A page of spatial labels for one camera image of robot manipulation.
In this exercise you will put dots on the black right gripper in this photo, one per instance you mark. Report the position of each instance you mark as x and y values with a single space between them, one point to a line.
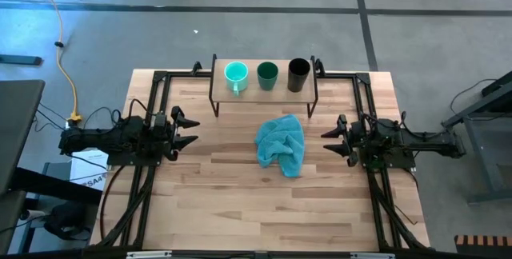
358 143

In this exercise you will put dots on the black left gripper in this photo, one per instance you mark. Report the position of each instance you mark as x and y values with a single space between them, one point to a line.
169 143

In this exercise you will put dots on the black plastic cup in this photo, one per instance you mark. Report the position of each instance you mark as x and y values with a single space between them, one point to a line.
298 85

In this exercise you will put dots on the green plastic cup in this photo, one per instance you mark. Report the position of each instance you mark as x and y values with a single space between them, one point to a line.
267 81

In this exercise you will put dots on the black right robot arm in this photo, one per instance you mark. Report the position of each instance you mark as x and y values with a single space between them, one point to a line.
424 143

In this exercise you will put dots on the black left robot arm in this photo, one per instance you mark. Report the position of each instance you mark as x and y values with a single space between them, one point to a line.
100 139

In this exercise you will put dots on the wooden shelf with black legs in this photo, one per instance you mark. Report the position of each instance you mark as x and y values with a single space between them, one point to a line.
272 95

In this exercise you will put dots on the blue towel cloth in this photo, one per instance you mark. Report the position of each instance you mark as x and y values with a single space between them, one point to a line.
280 143

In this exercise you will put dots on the black table clamp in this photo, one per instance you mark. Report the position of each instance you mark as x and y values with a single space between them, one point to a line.
196 68
320 67

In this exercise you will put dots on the white cardboard box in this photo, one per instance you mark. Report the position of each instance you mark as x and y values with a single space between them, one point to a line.
88 167

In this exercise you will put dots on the black bag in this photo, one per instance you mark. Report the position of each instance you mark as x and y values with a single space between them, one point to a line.
66 221

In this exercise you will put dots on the dark grey desk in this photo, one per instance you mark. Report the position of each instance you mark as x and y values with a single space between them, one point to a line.
16 123

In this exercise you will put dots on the orange black striped barrier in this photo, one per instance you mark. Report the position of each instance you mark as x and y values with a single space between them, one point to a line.
484 245

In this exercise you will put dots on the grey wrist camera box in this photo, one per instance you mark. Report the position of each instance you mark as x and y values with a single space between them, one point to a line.
160 122

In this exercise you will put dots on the black aluminium table frame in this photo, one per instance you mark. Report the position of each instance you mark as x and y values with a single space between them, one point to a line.
184 74

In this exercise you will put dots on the silver metal bracket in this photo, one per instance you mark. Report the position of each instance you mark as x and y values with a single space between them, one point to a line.
372 256
148 255

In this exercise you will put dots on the grey metal table frame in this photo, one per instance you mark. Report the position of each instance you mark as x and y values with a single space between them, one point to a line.
484 147

